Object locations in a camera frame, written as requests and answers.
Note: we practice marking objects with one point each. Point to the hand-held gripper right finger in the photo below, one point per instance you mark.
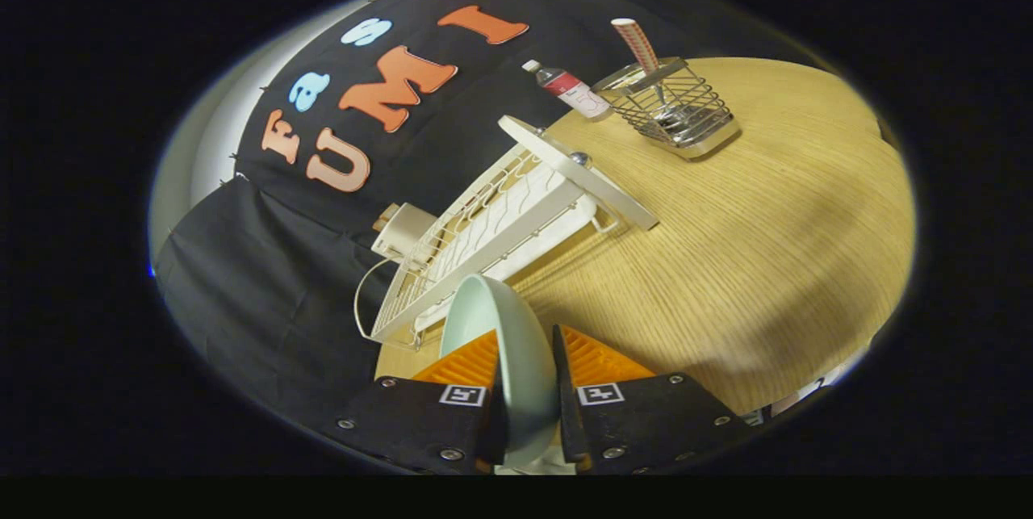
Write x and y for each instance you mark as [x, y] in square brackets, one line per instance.
[569, 414]

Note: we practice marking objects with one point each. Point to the cream toaster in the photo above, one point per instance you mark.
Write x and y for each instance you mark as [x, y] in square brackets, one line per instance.
[411, 228]

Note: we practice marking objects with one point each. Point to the black backdrop cloth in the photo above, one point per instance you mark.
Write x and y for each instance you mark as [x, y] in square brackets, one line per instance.
[242, 277]

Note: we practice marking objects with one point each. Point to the bread slice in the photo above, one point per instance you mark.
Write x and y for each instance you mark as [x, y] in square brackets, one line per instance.
[384, 219]

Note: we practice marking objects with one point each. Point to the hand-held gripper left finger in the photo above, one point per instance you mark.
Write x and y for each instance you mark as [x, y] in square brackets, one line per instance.
[411, 422]

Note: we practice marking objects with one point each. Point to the light green plate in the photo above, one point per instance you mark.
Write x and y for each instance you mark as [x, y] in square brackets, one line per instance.
[524, 374]

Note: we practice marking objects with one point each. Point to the clear bottle with red label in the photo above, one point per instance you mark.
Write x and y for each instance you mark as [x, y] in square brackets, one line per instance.
[569, 87]

